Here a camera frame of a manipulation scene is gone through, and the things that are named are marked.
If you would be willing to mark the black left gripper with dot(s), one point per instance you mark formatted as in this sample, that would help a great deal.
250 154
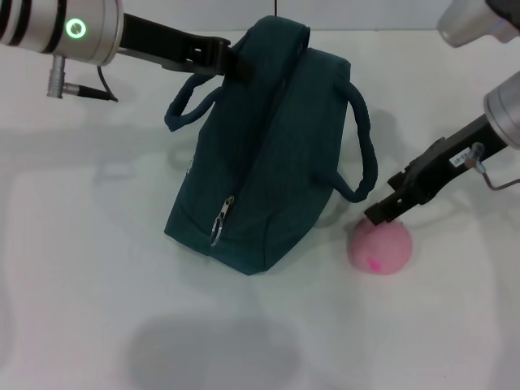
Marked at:
170 44

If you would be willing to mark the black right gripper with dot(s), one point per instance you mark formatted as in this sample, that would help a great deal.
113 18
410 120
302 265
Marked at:
451 162

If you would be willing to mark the pink peach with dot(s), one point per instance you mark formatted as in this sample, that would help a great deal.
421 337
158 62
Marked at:
380 248

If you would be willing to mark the dark teal fabric bag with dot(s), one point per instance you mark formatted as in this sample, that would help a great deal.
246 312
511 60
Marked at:
268 162

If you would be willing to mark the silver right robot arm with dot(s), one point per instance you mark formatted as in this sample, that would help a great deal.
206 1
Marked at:
503 109

